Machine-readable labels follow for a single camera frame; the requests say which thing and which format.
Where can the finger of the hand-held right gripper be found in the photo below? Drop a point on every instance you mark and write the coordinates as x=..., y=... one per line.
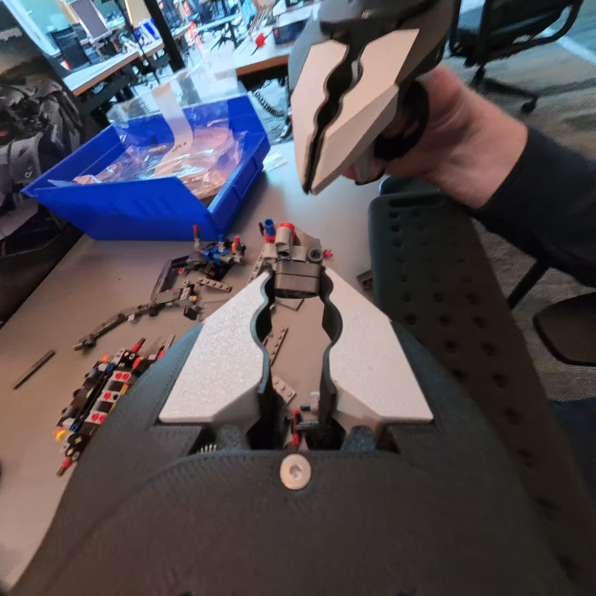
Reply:
x=368, y=107
x=307, y=102

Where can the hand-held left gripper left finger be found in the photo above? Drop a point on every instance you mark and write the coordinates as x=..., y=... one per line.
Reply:
x=214, y=372

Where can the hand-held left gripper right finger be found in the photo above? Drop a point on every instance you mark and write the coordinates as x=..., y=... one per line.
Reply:
x=377, y=372

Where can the dark grey curved lego piece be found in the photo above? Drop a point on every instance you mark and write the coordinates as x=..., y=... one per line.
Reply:
x=298, y=279

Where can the red lego connector blue pin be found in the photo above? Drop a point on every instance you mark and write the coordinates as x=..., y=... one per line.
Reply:
x=279, y=228

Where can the person's right forearm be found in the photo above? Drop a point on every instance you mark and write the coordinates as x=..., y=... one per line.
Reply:
x=549, y=209

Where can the light grey lego bush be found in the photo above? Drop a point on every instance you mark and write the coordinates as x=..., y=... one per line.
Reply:
x=315, y=400

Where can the dark grey studded lego plate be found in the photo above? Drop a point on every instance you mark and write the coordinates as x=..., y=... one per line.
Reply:
x=214, y=283

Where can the black lego connectors red pins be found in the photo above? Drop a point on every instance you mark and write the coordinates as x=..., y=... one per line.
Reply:
x=298, y=421

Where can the dark grey flat lego tile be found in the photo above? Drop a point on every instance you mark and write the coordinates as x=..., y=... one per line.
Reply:
x=288, y=305

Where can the multicoloured lego chassis assembly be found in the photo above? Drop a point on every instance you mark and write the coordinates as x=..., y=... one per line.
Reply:
x=102, y=395

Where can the long light grey lego beam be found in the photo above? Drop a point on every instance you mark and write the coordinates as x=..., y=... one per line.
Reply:
x=260, y=265

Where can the blue lego suspension assembly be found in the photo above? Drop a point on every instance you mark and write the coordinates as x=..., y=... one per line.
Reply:
x=219, y=251

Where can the dark brown lego bar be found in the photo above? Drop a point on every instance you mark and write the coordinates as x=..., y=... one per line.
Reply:
x=33, y=369

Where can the lego set box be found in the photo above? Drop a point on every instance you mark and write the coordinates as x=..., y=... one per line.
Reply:
x=32, y=163

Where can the person's right hand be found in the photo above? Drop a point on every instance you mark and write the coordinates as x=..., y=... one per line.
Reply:
x=456, y=135

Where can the wooden desk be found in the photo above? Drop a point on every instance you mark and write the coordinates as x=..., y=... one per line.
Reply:
x=265, y=58

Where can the small clear plastic bag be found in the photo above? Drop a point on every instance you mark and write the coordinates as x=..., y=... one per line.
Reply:
x=274, y=160

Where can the dark blue box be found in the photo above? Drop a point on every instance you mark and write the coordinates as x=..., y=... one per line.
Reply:
x=286, y=32

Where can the small red object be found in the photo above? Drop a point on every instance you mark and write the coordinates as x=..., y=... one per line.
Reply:
x=260, y=39

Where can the black perforated panel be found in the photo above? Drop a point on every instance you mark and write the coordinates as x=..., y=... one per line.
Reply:
x=442, y=302

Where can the black office chair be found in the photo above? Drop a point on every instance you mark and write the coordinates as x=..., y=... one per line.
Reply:
x=512, y=37

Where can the empty clear plastic bags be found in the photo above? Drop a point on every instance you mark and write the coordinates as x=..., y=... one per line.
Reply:
x=186, y=139

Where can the black pole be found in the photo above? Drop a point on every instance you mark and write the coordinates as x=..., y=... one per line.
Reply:
x=165, y=32

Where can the blue plastic bin with label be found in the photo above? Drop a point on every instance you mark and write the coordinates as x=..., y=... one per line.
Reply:
x=139, y=205

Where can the small dark grey lego bracket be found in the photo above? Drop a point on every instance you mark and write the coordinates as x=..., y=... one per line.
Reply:
x=364, y=278

